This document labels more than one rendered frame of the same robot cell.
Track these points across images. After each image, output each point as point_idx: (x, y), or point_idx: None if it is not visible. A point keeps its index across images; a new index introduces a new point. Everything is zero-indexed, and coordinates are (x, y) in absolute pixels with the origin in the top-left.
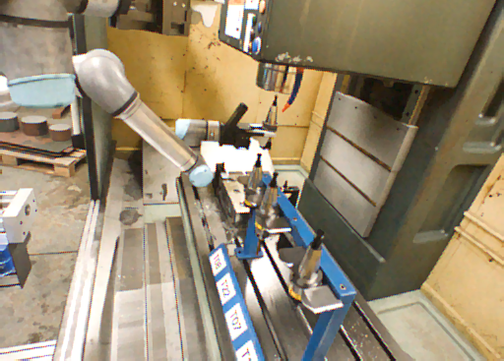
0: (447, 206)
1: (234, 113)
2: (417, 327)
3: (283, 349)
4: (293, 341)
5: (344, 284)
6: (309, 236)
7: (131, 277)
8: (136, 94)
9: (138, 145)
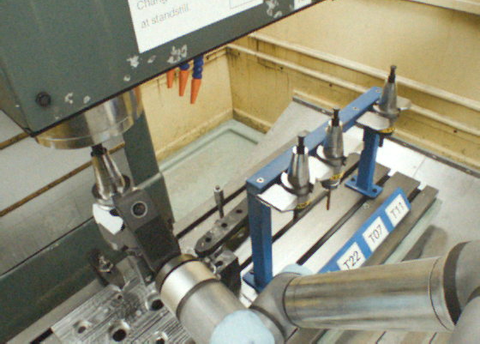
0: None
1: (149, 226)
2: (173, 187)
3: (353, 205)
4: (340, 202)
5: (375, 90)
6: (343, 115)
7: None
8: (461, 243)
9: None
